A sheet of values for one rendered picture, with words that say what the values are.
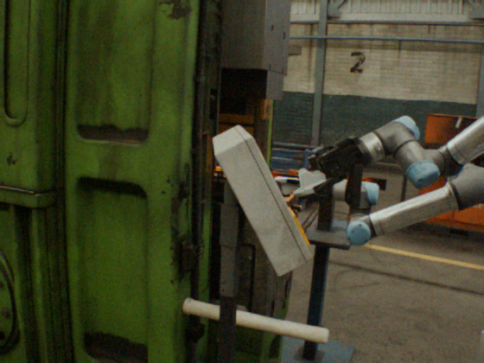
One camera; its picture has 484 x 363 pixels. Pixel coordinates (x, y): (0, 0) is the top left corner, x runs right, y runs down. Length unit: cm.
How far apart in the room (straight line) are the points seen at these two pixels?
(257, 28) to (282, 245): 78
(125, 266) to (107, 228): 14
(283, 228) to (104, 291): 87
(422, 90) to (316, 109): 220
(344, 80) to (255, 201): 855
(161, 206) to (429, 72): 803
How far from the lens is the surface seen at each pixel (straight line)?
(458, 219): 499
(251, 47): 145
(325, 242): 191
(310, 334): 132
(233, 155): 84
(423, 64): 905
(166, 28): 128
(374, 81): 919
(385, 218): 142
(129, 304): 156
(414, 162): 114
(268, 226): 88
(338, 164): 114
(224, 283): 109
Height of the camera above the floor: 127
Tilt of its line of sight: 10 degrees down
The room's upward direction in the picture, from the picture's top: 3 degrees clockwise
